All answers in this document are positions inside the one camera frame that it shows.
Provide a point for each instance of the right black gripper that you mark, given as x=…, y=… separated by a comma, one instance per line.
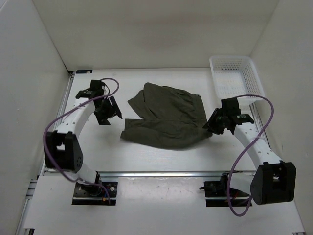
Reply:
x=211, y=124

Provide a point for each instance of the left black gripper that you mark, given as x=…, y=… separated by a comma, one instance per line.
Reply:
x=113, y=111

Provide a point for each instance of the olive green shorts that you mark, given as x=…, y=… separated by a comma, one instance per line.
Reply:
x=169, y=118

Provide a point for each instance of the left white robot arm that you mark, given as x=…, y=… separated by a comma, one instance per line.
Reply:
x=62, y=149

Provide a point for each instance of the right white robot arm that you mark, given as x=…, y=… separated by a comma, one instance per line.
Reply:
x=274, y=179

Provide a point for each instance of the white perforated plastic basket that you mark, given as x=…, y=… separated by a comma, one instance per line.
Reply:
x=234, y=76

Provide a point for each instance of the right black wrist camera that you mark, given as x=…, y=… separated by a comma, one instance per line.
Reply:
x=230, y=106

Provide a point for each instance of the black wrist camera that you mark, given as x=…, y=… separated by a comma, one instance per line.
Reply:
x=230, y=106
x=97, y=87

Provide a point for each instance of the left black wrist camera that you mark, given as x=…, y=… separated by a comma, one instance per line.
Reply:
x=97, y=87

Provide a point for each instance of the aluminium front rail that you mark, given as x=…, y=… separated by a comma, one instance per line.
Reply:
x=114, y=174

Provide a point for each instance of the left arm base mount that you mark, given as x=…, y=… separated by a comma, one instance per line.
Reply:
x=88, y=195

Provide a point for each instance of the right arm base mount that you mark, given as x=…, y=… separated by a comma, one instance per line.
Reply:
x=215, y=194

